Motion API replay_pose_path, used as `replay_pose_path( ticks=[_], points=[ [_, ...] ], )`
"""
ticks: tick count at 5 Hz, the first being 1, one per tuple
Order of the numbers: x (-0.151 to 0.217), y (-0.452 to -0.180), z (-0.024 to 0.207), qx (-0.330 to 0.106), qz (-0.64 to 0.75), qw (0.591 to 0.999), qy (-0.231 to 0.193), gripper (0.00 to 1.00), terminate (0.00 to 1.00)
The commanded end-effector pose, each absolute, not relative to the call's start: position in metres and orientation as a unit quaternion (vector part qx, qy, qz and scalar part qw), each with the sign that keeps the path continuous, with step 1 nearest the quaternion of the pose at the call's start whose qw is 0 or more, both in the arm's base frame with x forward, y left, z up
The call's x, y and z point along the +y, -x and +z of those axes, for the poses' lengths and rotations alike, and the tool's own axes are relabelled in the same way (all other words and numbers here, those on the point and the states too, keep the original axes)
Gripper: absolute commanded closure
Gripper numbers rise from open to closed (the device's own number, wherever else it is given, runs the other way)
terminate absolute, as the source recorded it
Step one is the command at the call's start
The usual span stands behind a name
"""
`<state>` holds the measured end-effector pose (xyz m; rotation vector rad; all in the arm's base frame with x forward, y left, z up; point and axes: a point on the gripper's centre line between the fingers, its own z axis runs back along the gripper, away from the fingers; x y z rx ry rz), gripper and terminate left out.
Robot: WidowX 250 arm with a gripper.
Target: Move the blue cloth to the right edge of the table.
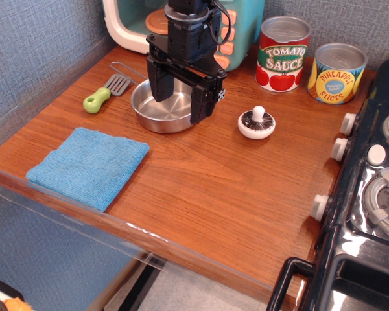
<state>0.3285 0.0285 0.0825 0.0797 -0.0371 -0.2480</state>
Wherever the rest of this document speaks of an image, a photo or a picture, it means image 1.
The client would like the blue folded cloth napkin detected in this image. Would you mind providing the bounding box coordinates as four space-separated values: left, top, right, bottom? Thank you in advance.
26 128 149 212

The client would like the white round stove button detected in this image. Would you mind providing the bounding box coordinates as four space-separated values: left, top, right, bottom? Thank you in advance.
366 144 386 166

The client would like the black toy stove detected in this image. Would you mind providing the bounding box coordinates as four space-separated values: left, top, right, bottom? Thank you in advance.
266 55 389 311

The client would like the black oven door handle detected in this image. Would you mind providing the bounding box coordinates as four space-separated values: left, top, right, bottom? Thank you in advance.
266 257 316 311

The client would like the pineapple slices can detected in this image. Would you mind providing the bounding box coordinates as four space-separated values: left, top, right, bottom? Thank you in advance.
307 43 368 105

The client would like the white toy mushroom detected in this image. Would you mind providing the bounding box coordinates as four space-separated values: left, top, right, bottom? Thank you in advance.
237 106 276 140

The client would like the white stove knob top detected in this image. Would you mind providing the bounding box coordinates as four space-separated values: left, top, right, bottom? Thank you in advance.
340 113 357 136

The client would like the white stove knob bottom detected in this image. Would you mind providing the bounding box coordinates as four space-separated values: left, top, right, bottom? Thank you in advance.
310 194 329 222

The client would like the white stove knob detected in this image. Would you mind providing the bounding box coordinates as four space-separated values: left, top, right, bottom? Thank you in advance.
340 113 357 136
331 138 348 162
310 194 329 222

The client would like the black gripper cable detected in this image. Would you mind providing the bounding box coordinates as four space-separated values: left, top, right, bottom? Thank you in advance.
206 0 231 46

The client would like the teal toy microwave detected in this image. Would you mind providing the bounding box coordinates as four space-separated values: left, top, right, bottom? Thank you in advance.
102 0 265 71

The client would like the grey front stove burner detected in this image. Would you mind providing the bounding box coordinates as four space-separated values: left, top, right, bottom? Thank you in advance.
363 168 389 235

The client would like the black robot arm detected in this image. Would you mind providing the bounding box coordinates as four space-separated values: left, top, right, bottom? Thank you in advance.
147 1 228 124

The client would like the clear acrylic table edge guard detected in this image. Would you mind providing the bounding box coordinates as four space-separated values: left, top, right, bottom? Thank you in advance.
0 164 307 307

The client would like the tomato sauce can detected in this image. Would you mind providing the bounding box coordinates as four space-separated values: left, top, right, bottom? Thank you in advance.
255 16 311 93

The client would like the silver metal pan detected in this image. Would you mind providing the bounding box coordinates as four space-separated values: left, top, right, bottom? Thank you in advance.
110 61 198 135

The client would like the white stove knob middle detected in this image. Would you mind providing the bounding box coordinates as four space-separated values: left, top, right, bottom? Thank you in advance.
331 138 348 162

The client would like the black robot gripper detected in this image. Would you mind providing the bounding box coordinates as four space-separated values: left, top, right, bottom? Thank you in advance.
147 12 227 124

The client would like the green handled toy spatula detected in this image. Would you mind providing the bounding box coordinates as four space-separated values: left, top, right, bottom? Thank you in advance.
82 74 131 114

